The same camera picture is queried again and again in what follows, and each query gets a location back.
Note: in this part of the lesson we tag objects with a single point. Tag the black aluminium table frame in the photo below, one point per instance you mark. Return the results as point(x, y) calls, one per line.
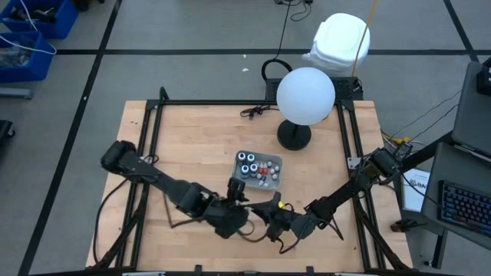
point(215, 102)

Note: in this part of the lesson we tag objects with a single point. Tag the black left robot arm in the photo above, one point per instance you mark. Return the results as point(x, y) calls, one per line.
point(153, 178)

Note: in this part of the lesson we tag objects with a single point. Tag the white lidded bucket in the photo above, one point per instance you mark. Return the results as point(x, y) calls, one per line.
point(337, 38)

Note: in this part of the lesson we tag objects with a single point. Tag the white globe lamp black base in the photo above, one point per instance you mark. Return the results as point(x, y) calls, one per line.
point(305, 96)

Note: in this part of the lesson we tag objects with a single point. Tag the grey metal bar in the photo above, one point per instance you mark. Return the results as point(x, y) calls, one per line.
point(15, 93)

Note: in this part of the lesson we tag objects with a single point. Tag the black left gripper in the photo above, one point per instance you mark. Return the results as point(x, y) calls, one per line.
point(226, 218)

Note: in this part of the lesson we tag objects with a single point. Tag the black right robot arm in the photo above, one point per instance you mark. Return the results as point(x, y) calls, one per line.
point(345, 191)

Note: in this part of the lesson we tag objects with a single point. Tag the grey desk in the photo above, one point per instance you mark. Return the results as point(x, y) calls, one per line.
point(441, 172)

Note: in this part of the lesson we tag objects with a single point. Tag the grey plastic bin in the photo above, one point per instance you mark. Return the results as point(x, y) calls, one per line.
point(239, 180)

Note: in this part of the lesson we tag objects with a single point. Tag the large black cap coloring bottle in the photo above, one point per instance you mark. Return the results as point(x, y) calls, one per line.
point(241, 156)

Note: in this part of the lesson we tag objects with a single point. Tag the black clamp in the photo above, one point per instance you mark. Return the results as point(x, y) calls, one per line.
point(401, 226)

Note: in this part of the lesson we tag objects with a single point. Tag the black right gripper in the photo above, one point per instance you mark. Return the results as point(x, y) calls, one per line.
point(285, 220)

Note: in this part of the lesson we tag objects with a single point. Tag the green bottle white cap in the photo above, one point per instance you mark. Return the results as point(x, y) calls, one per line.
point(251, 157)

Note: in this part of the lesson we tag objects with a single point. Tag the backlit black keyboard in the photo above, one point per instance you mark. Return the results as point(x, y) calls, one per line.
point(464, 207)

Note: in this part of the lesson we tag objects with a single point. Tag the dark bottle white cap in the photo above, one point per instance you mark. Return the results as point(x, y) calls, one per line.
point(253, 168)

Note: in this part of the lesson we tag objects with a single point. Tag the black desk device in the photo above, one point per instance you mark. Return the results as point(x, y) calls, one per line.
point(485, 76)

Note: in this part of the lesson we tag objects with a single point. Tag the white paper sheet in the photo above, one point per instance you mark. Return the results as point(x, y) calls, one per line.
point(414, 195)

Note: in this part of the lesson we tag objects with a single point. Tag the blue plastic bin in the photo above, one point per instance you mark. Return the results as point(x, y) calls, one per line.
point(38, 73)
point(61, 23)

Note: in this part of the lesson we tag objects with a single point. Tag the blue bottle white cap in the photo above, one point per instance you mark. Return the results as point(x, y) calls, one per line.
point(244, 170)

